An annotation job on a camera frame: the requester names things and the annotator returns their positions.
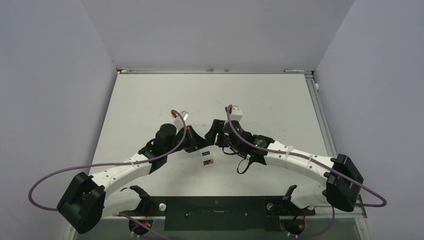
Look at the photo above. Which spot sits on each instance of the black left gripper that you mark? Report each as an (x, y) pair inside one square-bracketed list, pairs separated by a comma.
[(194, 140)]

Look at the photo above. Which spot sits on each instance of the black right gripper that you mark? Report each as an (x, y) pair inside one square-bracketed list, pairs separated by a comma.
[(211, 136)]

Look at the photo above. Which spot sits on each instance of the white remote control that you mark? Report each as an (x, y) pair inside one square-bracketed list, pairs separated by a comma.
[(206, 155)]

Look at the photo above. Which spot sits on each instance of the red orange battery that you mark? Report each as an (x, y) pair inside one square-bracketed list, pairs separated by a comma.
[(208, 161)]

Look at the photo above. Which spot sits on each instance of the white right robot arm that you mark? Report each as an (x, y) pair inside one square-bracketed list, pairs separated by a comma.
[(329, 173)]

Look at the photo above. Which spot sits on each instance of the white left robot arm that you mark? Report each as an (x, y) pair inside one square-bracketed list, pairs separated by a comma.
[(89, 198)]

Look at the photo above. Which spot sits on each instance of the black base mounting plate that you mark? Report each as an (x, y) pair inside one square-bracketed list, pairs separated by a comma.
[(221, 213)]

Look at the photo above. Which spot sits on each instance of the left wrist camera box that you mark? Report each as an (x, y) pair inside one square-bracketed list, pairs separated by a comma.
[(179, 118)]

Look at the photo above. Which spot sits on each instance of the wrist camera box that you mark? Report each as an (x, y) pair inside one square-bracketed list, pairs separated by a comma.
[(235, 113), (179, 118)]

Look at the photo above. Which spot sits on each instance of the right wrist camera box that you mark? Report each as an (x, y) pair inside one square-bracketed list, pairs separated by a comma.
[(235, 113)]

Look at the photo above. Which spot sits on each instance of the aluminium rail back edge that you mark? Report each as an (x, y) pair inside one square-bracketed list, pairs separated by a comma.
[(214, 71)]

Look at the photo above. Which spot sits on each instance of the aluminium rail edge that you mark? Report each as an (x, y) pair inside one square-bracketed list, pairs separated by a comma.
[(313, 89), (214, 71)]

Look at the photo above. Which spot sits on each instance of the aluminium rail right edge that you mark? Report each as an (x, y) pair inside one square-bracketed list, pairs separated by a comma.
[(313, 89)]

